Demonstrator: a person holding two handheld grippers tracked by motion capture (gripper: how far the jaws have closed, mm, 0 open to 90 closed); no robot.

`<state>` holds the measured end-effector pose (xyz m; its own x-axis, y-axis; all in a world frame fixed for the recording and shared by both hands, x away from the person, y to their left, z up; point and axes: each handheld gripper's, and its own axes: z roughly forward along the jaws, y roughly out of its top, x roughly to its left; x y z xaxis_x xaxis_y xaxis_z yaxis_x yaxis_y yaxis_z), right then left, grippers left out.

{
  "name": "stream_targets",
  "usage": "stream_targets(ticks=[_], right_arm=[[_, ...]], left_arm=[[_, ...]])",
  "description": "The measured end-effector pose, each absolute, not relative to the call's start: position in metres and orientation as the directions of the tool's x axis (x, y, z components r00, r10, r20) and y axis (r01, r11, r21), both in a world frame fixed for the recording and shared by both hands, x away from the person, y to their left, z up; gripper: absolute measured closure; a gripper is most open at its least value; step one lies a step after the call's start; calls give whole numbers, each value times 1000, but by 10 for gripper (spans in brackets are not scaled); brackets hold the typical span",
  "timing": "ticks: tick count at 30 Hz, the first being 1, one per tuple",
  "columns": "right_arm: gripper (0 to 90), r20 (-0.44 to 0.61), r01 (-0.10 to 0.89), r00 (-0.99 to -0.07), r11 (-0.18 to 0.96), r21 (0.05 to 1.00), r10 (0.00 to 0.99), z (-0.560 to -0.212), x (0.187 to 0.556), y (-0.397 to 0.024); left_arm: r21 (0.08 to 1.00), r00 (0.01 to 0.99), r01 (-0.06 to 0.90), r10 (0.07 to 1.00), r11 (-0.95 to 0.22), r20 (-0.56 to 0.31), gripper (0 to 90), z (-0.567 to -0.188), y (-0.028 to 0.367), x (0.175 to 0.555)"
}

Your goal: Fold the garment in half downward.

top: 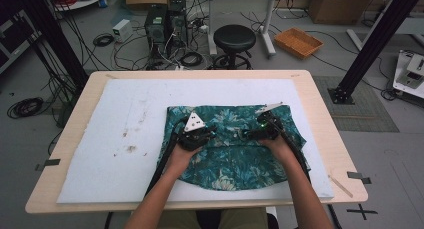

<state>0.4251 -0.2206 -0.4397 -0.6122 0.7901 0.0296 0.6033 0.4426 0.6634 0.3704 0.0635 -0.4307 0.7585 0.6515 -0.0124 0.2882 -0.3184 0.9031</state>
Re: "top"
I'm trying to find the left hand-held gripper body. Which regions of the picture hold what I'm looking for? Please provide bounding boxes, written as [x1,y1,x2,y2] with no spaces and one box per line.
[177,111,214,152]

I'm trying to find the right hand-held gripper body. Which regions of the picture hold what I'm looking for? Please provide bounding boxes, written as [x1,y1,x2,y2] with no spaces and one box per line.
[247,102,285,141]

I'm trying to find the teal floral shirt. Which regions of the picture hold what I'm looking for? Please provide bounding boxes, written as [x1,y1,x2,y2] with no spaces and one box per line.
[159,103,311,192]

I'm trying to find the person's right hand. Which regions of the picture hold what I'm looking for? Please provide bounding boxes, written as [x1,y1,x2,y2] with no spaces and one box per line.
[258,134,295,167]

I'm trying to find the person's left hand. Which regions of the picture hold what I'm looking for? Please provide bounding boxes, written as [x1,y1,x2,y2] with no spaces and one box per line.
[165,142,203,181]

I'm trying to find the white foam mat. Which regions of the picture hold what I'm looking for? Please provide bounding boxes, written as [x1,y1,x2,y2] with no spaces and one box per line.
[56,78,335,204]

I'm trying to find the person's olive trousers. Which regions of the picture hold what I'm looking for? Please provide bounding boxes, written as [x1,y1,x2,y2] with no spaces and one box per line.
[156,207,278,229]

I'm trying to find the orange wicker basket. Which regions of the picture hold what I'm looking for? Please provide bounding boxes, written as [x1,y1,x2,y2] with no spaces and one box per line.
[273,27,324,60]

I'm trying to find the thin wooden stick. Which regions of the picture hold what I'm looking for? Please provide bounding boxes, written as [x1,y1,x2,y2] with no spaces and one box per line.
[328,174,354,199]

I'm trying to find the black round stool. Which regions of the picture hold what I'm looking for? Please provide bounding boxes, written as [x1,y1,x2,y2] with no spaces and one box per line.
[208,24,258,71]

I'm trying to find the grey floor mat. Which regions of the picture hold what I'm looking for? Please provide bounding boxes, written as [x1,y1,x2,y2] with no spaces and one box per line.
[313,75,400,133]

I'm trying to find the dark tape strip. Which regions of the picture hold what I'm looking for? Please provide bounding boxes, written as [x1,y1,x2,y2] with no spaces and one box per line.
[34,158,62,172]
[346,171,372,185]

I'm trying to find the black computer tower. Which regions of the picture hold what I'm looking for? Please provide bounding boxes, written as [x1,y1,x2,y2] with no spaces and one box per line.
[144,4,169,58]
[168,0,189,48]

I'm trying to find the small white device box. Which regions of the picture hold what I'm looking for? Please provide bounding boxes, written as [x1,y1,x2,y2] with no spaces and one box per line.
[112,18,134,43]

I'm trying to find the large cardboard box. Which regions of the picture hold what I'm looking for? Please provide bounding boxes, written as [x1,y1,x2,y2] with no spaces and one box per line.
[308,0,384,26]

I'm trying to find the white machine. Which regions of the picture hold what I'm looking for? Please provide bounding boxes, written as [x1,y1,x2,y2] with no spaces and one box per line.
[393,50,424,100]

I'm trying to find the round white table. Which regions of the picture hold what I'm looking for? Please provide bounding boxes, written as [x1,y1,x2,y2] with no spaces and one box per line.
[43,0,110,13]

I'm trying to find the grey metal rack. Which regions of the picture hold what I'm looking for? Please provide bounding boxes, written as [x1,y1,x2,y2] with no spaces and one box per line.
[0,8,42,73]

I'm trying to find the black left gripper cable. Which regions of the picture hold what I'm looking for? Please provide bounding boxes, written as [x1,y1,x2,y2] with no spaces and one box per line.
[144,130,183,197]

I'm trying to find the coiled black cable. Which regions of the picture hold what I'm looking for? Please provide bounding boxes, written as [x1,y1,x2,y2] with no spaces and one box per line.
[179,51,204,67]
[93,33,115,47]
[7,97,45,119]

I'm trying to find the black metal post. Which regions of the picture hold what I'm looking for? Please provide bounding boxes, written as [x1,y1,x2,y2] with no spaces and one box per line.
[328,0,424,105]
[9,0,89,90]

